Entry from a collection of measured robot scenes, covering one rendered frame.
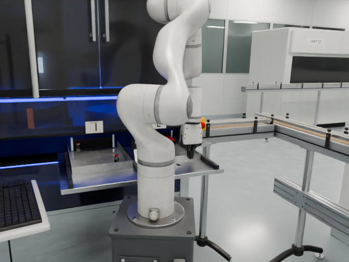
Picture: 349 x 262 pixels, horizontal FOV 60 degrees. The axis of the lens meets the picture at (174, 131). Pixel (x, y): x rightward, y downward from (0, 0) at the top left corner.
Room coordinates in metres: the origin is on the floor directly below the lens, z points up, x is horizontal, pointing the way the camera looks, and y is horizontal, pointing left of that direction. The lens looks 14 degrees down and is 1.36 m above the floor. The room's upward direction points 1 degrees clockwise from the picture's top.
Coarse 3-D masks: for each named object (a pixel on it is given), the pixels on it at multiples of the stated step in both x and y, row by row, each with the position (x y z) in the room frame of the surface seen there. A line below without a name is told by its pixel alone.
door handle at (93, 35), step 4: (92, 0) 1.42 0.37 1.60; (92, 4) 1.42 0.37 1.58; (92, 8) 1.42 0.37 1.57; (92, 12) 1.42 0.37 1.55; (92, 16) 1.42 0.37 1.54; (92, 20) 1.42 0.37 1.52; (92, 24) 1.42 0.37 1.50; (92, 28) 1.42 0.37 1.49; (92, 32) 1.42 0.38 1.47; (92, 36) 1.42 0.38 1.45; (96, 36) 1.43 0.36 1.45; (92, 40) 1.42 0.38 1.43; (96, 40) 1.42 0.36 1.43
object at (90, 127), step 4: (88, 124) 1.46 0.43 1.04; (92, 124) 1.46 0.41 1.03; (100, 124) 1.48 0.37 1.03; (88, 128) 1.46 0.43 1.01; (92, 128) 1.46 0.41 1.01; (100, 128) 1.48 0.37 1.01; (88, 132) 1.46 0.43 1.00; (92, 132) 1.46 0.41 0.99; (96, 132) 1.47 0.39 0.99; (100, 132) 1.48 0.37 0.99
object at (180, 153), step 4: (132, 140) 1.61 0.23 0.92; (176, 140) 1.69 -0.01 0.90; (132, 144) 1.60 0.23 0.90; (176, 144) 1.67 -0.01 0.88; (176, 148) 1.59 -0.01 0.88; (180, 148) 1.59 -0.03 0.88; (184, 148) 1.57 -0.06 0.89; (176, 152) 1.51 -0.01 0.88; (180, 152) 1.51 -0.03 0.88; (184, 152) 1.52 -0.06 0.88; (196, 152) 1.44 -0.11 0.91; (176, 156) 1.35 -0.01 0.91; (180, 156) 1.36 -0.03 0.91; (184, 156) 1.37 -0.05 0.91; (196, 156) 1.39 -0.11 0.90; (200, 156) 1.40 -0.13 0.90; (176, 160) 1.35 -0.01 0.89; (180, 160) 1.36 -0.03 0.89; (184, 160) 1.37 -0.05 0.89; (188, 160) 1.38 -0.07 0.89; (192, 160) 1.39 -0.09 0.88; (196, 160) 1.40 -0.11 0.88
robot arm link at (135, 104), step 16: (128, 96) 0.88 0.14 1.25; (144, 96) 0.87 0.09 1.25; (128, 112) 0.87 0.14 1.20; (144, 112) 0.86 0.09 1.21; (128, 128) 0.87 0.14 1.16; (144, 128) 0.89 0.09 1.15; (144, 144) 0.86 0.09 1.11; (160, 144) 0.87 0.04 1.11; (144, 160) 0.86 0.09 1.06; (160, 160) 0.85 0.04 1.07
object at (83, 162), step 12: (72, 156) 1.41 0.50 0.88; (84, 156) 1.41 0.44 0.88; (96, 156) 1.42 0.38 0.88; (108, 156) 1.42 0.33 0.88; (120, 156) 1.43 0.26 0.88; (72, 168) 1.18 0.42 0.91; (84, 168) 1.20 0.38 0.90; (96, 168) 1.22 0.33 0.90; (108, 168) 1.23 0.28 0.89; (120, 168) 1.26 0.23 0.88
